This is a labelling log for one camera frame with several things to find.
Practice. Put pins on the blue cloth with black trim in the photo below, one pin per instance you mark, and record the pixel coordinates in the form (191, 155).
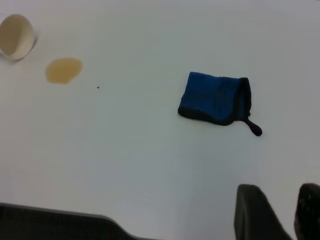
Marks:
(212, 97)

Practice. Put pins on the light brown coffee spill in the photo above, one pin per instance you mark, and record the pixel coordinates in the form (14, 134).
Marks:
(62, 71)

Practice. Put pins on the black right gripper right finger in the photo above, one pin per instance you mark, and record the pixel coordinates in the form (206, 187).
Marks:
(308, 212)

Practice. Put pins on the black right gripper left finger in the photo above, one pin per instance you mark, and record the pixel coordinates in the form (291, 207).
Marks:
(252, 215)

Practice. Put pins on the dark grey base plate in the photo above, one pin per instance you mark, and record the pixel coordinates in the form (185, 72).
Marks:
(50, 225)

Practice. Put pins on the white paper coffee cup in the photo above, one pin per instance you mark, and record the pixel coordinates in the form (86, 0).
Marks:
(15, 35)

